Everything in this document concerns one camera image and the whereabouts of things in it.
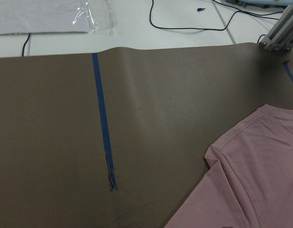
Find pink Snoopy t-shirt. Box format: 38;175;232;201
166;104;293;228

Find clear plastic bag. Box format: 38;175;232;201
0;0;117;35

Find black table cable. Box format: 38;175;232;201
149;0;286;31

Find aluminium frame post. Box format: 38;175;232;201
259;3;293;52

